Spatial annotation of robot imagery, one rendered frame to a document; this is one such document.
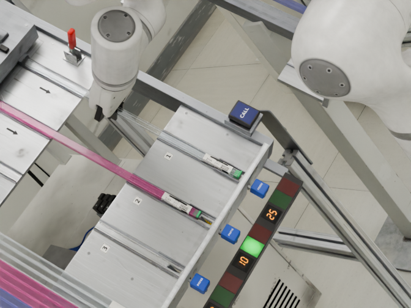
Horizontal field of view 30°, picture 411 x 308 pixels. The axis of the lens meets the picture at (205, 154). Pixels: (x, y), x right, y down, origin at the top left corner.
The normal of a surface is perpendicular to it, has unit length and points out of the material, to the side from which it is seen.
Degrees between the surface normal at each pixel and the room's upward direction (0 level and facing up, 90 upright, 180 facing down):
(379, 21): 70
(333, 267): 0
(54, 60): 43
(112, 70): 110
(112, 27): 52
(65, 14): 90
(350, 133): 90
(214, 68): 0
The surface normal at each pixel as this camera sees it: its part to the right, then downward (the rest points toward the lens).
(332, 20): -0.29, -0.45
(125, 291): 0.00, -0.44
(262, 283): 0.63, 0.04
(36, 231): -0.58, -0.64
